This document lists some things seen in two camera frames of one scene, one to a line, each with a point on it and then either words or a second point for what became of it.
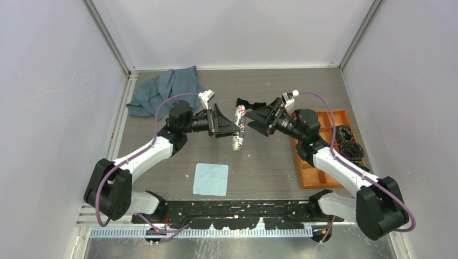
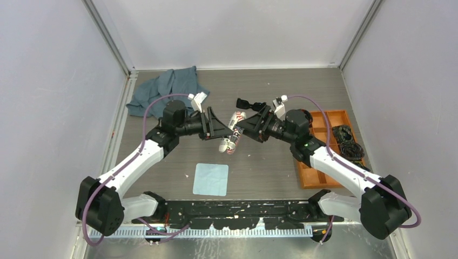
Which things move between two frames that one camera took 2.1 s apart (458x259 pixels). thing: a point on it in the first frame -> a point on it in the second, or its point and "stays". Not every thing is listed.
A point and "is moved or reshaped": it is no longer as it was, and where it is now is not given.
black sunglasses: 247,105 stays
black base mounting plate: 238,213 stays
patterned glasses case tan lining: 239,122 is moved or reshaped
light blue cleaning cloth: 210,179 stays
